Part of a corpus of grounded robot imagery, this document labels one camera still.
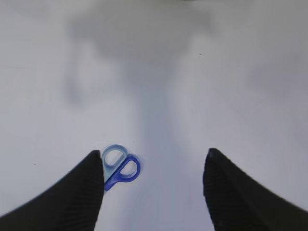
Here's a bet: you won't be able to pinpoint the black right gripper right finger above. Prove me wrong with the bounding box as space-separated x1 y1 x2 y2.
203 148 308 231

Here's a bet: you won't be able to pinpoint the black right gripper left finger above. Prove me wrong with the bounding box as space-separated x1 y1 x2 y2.
0 150 104 231

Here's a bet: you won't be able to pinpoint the blue handled scissors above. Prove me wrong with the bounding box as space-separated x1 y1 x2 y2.
102 144 141 192

